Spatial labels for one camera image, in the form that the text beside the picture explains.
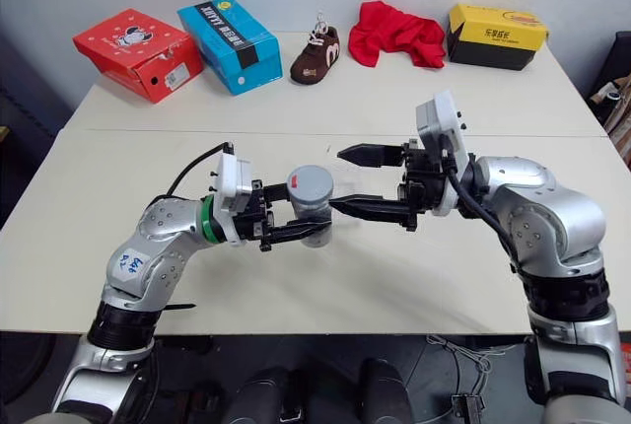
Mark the cluttered bags and papers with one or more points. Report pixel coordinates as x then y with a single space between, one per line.
618 118

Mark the white handwritten label sticker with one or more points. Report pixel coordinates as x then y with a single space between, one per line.
132 265

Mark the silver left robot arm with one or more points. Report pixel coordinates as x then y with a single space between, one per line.
162 227

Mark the dark rounded shape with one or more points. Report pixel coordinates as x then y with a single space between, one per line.
387 389
266 397

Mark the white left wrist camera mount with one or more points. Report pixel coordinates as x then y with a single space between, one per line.
228 182

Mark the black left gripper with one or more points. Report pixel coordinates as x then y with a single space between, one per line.
256 214

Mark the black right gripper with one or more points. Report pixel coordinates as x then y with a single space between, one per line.
419 182

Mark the yellow and black shoe box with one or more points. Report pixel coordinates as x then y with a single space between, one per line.
493 37

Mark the red cartoon shoe box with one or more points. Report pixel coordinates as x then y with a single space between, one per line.
133 51

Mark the black chair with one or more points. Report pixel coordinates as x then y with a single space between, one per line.
613 61

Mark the clear jar with dark contents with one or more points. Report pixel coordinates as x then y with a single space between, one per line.
313 219

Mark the grey round jar lid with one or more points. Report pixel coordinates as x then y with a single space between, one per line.
310 185

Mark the blue shoe box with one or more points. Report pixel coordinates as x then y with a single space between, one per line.
229 39

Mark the brown child's shoe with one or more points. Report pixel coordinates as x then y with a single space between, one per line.
315 56

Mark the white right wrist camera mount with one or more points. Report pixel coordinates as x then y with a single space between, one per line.
439 123

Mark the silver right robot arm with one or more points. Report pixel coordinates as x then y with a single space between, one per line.
552 227

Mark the black round floor object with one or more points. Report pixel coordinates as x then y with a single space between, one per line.
22 360

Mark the red cloth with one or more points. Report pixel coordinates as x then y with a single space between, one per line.
394 34

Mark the small black connector box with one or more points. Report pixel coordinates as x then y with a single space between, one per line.
467 405

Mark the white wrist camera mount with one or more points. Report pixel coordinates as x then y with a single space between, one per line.
439 123
228 182

